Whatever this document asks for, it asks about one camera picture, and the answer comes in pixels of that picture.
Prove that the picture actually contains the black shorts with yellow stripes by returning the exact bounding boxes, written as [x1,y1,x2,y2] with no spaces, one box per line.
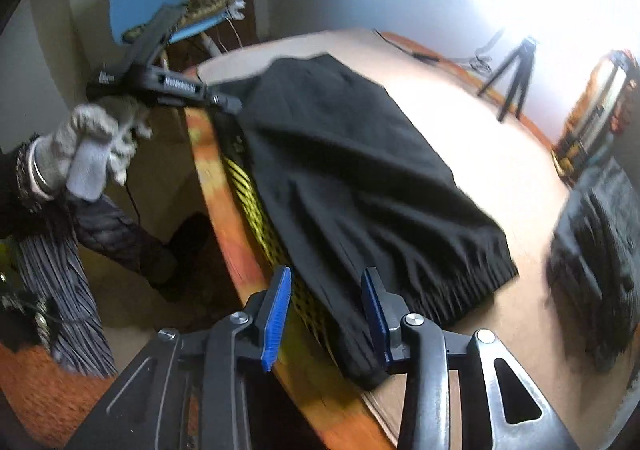
[213,54,518,390]

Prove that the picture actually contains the left hand in grey glove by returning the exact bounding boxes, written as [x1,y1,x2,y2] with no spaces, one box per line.
[28,97,152,202]

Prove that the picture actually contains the blue plastic chair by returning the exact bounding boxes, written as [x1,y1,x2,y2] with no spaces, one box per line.
[108,0,227,47]

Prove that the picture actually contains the striped grey garment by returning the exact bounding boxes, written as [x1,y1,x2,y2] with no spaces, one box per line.
[0,194,151,379]

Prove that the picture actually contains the folded dark grey pants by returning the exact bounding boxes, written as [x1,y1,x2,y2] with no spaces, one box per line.
[547,158,639,372]

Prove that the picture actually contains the small black tripod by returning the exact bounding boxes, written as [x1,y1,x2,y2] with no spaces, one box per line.
[476,36,539,124]

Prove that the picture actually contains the folded silver tripod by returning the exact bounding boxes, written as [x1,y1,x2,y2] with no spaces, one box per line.
[552,50,636,179]

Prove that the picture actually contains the left forearm with bracelets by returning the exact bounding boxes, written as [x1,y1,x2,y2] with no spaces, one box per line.
[1,134,70,240]

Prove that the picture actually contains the black ring light cable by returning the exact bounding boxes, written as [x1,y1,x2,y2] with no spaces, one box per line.
[374,28,501,76]

